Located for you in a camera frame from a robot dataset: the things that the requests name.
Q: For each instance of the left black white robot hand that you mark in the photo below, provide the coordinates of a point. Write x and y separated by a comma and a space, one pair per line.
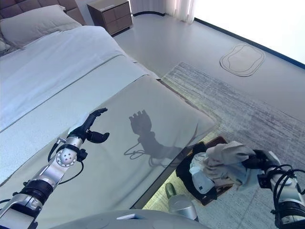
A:
82, 130

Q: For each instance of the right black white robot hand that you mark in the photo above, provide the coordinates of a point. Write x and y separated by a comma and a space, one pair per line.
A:
262, 159

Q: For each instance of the beige garment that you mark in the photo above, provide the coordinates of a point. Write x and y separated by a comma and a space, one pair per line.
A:
228, 155

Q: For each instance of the pale blue white shirt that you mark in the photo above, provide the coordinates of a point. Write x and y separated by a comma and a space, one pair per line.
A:
202, 181

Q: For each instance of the black garment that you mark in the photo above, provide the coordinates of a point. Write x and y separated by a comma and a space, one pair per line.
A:
186, 176

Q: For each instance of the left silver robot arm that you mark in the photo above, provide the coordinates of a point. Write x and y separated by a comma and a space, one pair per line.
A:
65, 157

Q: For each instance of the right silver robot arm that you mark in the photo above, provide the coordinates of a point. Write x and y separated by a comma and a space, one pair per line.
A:
291, 204

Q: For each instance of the pale beige bed sheet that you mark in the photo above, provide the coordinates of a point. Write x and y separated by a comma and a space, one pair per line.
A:
83, 95

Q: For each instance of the brown woven laundry basket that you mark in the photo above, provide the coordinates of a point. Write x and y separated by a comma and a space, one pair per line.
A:
218, 141

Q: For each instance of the large bed with grey cover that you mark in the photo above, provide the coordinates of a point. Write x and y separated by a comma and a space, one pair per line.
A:
95, 190

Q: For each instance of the plain grey bed pillow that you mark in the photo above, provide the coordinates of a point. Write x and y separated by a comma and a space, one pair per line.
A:
35, 23

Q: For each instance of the grey striped area rug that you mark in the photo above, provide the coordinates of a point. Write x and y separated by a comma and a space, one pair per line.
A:
238, 107

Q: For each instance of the white duvet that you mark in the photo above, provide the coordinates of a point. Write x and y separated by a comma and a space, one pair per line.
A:
59, 59

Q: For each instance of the right grey robot leg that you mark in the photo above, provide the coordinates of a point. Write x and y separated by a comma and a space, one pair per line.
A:
183, 207

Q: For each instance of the grey robot torso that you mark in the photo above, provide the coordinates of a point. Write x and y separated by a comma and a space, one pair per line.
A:
95, 221

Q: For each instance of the small beige floor mat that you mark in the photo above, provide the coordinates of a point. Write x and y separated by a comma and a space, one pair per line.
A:
241, 60

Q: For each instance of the patterned fringed cushion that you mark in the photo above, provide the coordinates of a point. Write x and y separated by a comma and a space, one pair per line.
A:
4, 45

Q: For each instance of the brown wooden nightstand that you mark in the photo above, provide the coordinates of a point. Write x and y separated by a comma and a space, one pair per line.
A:
114, 19

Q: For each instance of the white sheer curtain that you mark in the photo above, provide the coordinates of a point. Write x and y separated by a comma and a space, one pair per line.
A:
176, 9

